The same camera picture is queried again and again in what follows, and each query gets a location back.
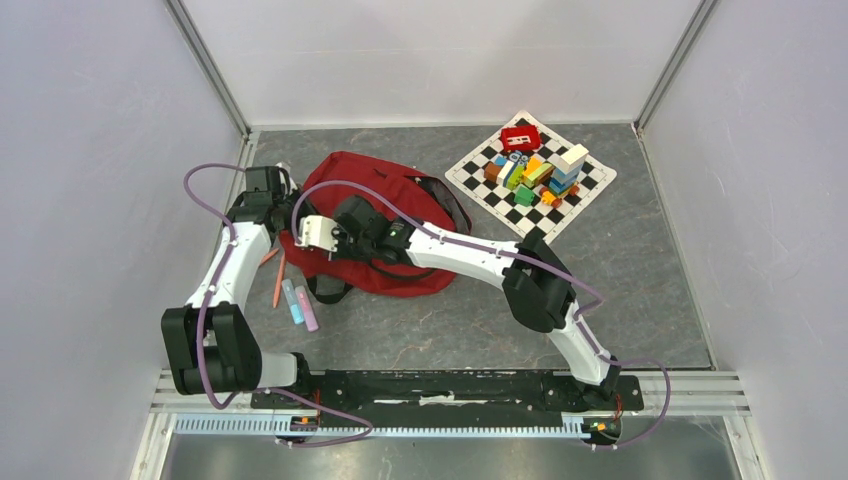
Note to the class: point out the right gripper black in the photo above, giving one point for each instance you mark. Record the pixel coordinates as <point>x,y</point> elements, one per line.
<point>342,252</point>

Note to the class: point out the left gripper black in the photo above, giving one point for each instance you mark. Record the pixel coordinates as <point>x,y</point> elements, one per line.
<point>307,205</point>

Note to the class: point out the red backpack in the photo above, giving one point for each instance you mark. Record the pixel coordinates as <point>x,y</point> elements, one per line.
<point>369,198</point>

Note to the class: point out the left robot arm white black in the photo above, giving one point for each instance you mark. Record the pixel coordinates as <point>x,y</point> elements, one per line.
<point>210,347</point>

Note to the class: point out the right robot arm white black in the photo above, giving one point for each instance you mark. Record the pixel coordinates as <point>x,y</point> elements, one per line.
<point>538,288</point>

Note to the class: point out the orange pencil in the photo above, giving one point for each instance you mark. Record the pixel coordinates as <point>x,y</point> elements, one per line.
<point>278,288</point>
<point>270,255</point>

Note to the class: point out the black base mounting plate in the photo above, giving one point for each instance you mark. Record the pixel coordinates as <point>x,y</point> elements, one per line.
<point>460,398</point>

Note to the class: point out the yellow green toy block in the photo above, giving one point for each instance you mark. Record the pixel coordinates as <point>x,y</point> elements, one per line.
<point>535,173</point>

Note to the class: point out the orange toy block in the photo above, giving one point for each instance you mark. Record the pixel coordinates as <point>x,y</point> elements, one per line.
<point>550,199</point>

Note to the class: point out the red toy block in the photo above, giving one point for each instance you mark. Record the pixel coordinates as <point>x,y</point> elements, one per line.
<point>523,138</point>

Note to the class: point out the white blue block tower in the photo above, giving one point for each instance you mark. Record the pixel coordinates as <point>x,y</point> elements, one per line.
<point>567,167</point>

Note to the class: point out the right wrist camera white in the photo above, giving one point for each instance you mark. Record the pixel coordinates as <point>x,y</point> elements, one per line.
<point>316,231</point>

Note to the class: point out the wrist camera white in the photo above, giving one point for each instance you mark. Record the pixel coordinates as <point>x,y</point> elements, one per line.
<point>288,184</point>
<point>316,231</point>

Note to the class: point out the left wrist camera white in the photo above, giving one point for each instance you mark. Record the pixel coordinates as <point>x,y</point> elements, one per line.
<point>288,184</point>

